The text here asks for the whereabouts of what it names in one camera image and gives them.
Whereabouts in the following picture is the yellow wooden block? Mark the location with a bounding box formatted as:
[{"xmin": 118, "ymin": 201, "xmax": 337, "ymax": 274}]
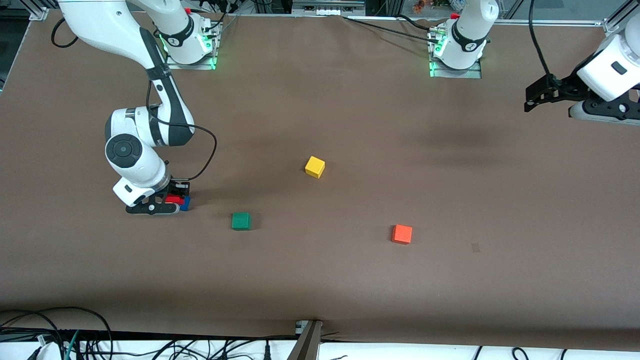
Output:
[{"xmin": 305, "ymin": 156, "xmax": 326, "ymax": 179}]

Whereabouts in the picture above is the orange wooden block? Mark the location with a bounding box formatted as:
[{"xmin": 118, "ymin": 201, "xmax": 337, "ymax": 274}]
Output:
[{"xmin": 391, "ymin": 224, "xmax": 413, "ymax": 245}]

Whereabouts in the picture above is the white power strip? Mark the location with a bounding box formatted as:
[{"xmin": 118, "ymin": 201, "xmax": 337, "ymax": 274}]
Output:
[{"xmin": 292, "ymin": 0, "xmax": 366, "ymax": 16}]

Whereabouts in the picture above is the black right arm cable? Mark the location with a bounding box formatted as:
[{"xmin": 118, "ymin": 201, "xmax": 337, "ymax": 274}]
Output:
[{"xmin": 51, "ymin": 19, "xmax": 218, "ymax": 182}]

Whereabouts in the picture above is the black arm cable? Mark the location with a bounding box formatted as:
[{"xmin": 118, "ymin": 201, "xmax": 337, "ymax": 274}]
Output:
[
  {"xmin": 51, "ymin": 19, "xmax": 218, "ymax": 182},
  {"xmin": 529, "ymin": 0, "xmax": 556, "ymax": 80}
]

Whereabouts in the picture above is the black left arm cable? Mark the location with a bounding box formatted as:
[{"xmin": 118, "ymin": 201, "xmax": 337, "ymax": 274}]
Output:
[{"xmin": 529, "ymin": 0, "xmax": 556, "ymax": 80}]

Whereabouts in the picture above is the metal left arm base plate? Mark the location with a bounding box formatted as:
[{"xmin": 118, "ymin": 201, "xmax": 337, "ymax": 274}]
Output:
[{"xmin": 428, "ymin": 27, "xmax": 483, "ymax": 79}]

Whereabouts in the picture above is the aluminium frame rail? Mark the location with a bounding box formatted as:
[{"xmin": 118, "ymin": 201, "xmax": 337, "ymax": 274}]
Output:
[{"xmin": 606, "ymin": 0, "xmax": 640, "ymax": 32}]

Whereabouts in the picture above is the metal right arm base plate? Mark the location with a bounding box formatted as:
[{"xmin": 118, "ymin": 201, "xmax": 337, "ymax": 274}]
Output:
[{"xmin": 164, "ymin": 20, "xmax": 221, "ymax": 71}]

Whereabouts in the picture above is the curved black table cable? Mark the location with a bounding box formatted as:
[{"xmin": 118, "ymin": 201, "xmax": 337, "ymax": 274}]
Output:
[{"xmin": 395, "ymin": 14, "xmax": 435, "ymax": 32}]

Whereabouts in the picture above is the black looped floor cable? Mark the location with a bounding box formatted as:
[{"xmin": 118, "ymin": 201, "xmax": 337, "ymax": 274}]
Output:
[{"xmin": 0, "ymin": 306, "xmax": 114, "ymax": 360}]

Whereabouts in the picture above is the long black table cable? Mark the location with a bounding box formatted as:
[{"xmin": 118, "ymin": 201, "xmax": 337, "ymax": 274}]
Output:
[{"xmin": 342, "ymin": 16, "xmax": 435, "ymax": 40}]

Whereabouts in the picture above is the teal cable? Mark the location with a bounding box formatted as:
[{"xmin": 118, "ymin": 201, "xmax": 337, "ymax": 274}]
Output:
[{"xmin": 63, "ymin": 330, "xmax": 81, "ymax": 360}]

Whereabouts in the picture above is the aluminium profile post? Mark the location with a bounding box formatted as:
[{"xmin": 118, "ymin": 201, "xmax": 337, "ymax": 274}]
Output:
[{"xmin": 287, "ymin": 320, "xmax": 324, "ymax": 360}]

